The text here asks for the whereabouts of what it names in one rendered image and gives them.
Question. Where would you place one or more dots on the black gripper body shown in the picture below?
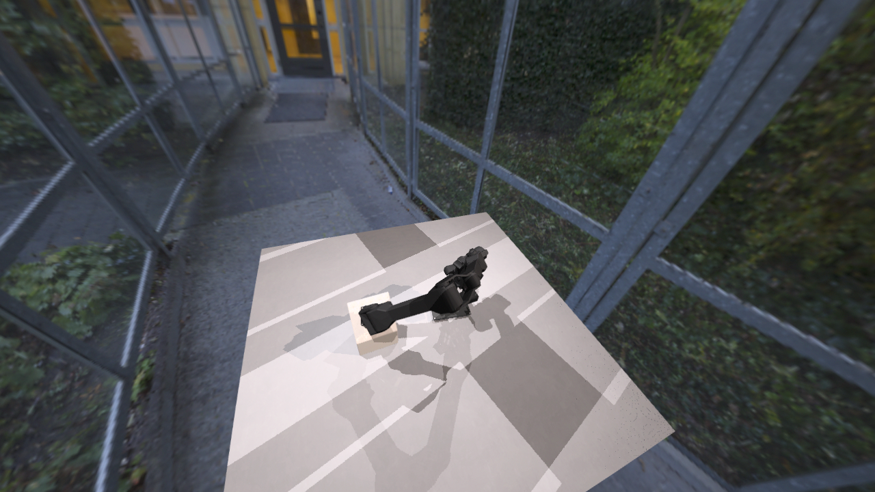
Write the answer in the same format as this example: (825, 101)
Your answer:
(459, 282)

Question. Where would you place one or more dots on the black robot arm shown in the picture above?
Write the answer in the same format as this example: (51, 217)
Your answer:
(443, 298)

